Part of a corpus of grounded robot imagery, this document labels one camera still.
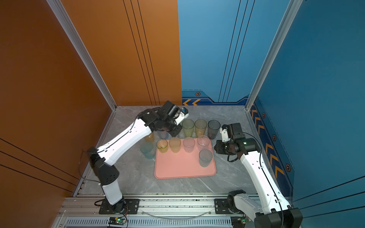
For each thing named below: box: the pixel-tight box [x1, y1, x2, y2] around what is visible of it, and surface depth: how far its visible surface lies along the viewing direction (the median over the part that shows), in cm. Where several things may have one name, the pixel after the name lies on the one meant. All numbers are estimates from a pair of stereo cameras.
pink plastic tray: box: [154, 138, 217, 180], surface depth 90 cm
